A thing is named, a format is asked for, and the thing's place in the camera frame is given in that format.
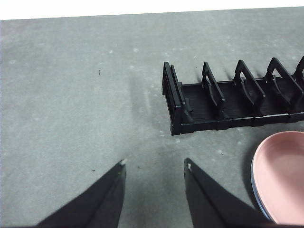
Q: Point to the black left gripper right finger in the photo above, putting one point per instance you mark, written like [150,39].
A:
[209,204]

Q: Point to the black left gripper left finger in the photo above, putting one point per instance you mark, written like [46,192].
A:
[99,204]

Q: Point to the blue round plate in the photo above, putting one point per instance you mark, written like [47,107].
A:
[255,192]

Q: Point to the pink round plate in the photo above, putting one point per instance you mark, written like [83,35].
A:
[282,178]

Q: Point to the black plastic plate rack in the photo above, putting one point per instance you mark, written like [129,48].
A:
[202,114]

